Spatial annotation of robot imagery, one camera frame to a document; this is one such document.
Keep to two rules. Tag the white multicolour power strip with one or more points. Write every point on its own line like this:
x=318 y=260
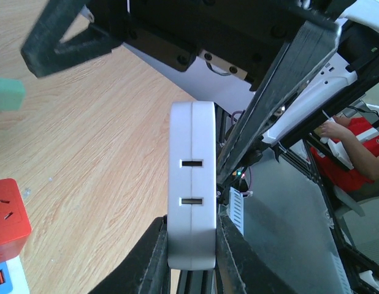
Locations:
x=12 y=277

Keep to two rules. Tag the person in red shirt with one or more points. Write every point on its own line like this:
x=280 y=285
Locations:
x=363 y=156

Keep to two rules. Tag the black metal frame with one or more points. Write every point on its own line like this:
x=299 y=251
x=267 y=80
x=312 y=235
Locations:
x=294 y=221

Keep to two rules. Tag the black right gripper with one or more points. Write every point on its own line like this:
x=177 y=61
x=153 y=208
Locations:
x=240 y=37

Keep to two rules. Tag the light blue slotted cable duct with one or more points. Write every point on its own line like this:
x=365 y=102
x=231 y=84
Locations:
x=236 y=209

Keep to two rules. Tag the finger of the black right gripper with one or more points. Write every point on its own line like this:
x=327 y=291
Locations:
x=296 y=63
x=45 y=52

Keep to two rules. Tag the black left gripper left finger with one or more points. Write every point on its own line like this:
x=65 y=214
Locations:
x=145 y=268

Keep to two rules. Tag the green plug adapter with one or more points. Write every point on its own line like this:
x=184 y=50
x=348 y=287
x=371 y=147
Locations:
x=12 y=94

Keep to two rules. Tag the red cube socket adapter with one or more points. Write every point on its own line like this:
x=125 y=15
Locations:
x=15 y=226

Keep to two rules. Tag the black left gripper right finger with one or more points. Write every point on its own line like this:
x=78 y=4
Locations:
x=238 y=267

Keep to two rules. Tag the white plug adapter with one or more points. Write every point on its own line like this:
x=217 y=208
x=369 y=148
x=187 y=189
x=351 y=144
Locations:
x=191 y=218

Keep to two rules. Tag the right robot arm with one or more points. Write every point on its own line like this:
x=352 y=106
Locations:
x=349 y=73

